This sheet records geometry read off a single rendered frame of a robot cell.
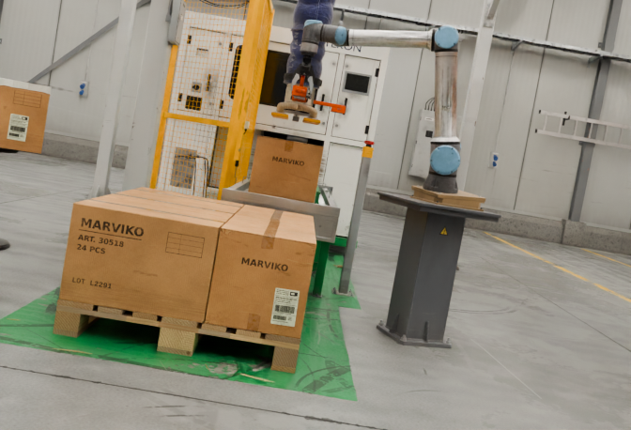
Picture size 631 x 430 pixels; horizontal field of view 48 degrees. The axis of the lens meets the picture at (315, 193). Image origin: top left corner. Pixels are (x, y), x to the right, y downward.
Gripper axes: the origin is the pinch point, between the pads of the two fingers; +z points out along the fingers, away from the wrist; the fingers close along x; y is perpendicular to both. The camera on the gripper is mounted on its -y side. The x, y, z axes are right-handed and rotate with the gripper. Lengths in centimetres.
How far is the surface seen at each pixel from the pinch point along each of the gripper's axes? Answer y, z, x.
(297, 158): 51, 36, -4
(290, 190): 51, 55, -3
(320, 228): 42, 74, -24
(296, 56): 51, -23, 7
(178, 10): 108, -46, 91
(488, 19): 322, -125, -162
